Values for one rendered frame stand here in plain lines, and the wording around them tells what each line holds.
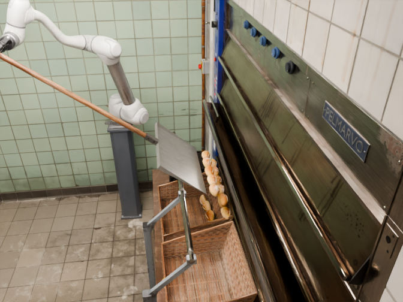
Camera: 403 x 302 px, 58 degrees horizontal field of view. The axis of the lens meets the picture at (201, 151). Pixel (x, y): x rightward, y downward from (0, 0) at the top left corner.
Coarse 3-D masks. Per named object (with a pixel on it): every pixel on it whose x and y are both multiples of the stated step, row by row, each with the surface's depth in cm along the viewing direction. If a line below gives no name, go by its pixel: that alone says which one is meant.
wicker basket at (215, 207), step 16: (160, 192) 286; (176, 192) 288; (192, 192) 291; (208, 192) 294; (224, 192) 258; (160, 208) 260; (176, 208) 283; (192, 208) 283; (176, 224) 267; (192, 224) 268; (208, 224) 238; (192, 240) 243
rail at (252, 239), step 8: (208, 112) 236; (216, 136) 209; (224, 152) 195; (224, 160) 188; (232, 176) 176; (232, 184) 171; (240, 200) 160; (240, 208) 156; (248, 224) 147; (248, 232) 144; (256, 240) 140; (256, 248) 136; (256, 256) 134; (264, 264) 130; (264, 272) 127; (264, 280) 125; (272, 288) 121; (272, 296) 119
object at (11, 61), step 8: (0, 56) 189; (16, 64) 192; (32, 72) 196; (40, 80) 199; (48, 80) 200; (56, 88) 202; (64, 88) 204; (72, 96) 206; (88, 104) 209; (104, 112) 214; (120, 120) 218; (128, 128) 221; (136, 128) 223; (144, 136) 225
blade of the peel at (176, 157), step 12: (156, 132) 242; (168, 132) 258; (168, 144) 242; (180, 144) 255; (168, 156) 228; (180, 156) 240; (192, 156) 252; (168, 168) 216; (180, 168) 226; (192, 168) 237; (180, 180) 215; (192, 180) 224; (204, 192) 222
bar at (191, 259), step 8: (184, 192) 206; (176, 200) 208; (184, 200) 200; (168, 208) 210; (184, 208) 194; (160, 216) 213; (184, 216) 189; (144, 224) 216; (152, 224) 215; (184, 224) 185; (144, 232) 216; (192, 248) 171; (152, 256) 228; (192, 256) 166; (152, 264) 232; (184, 264) 168; (192, 264) 167; (152, 272) 235; (176, 272) 169; (152, 280) 240; (168, 280) 171; (152, 288) 175; (160, 288) 173; (144, 296) 174; (152, 296) 177
